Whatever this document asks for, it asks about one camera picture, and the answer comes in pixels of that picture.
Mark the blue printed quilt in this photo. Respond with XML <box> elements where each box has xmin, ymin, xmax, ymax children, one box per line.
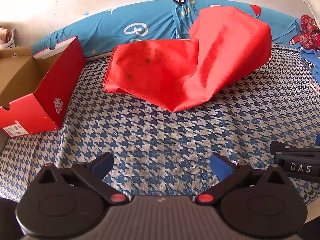
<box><xmin>31</xmin><ymin>0</ymin><xmax>304</xmax><ymax>58</ymax></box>

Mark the white pillow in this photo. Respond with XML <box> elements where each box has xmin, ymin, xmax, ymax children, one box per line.
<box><xmin>301</xmin><ymin>0</ymin><xmax>320</xmax><ymax>28</ymax></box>

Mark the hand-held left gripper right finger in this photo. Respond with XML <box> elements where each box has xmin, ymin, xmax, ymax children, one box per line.
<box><xmin>195</xmin><ymin>152</ymin><xmax>292</xmax><ymax>205</ymax></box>

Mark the red floral cloth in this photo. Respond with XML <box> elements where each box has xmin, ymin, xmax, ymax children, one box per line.
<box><xmin>299</xmin><ymin>14</ymin><xmax>320</xmax><ymax>50</ymax></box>

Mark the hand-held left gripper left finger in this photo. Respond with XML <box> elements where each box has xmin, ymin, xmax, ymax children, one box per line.
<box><xmin>32</xmin><ymin>152</ymin><xmax>129</xmax><ymax>205</ymax></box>

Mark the red shoe box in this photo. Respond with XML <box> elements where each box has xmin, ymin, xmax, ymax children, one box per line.
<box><xmin>0</xmin><ymin>35</ymin><xmax>87</xmax><ymax>138</ymax></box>

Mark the red shopping bag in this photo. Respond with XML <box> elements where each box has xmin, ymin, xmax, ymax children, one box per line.
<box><xmin>102</xmin><ymin>6</ymin><xmax>272</xmax><ymax>112</ymax></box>

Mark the white plastic basket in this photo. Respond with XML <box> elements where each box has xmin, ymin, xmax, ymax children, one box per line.
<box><xmin>0</xmin><ymin>29</ymin><xmax>17</xmax><ymax>49</ymax></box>

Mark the houndstooth bed mattress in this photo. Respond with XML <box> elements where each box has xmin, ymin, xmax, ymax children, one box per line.
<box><xmin>0</xmin><ymin>42</ymin><xmax>320</xmax><ymax>205</ymax></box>

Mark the blue garment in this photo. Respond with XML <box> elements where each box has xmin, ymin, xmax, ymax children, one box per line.
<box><xmin>299</xmin><ymin>49</ymin><xmax>320</xmax><ymax>83</ymax></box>

